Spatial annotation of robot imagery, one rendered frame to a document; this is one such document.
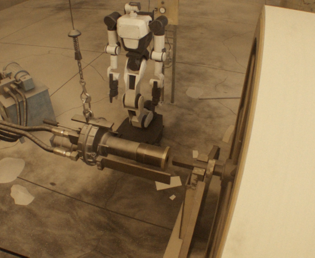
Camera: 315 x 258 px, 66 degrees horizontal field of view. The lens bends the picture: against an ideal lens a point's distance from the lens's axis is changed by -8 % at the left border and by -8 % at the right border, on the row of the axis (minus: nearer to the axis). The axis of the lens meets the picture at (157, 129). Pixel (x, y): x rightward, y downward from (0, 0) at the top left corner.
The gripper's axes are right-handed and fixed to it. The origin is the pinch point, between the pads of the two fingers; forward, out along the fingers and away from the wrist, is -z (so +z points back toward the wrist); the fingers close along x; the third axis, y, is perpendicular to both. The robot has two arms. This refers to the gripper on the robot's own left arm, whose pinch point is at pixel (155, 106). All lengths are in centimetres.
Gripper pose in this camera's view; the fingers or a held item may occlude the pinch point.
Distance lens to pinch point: 250.1
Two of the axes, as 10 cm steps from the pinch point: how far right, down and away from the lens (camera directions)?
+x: -3.4, 4.2, -8.4
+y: 9.4, 2.2, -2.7
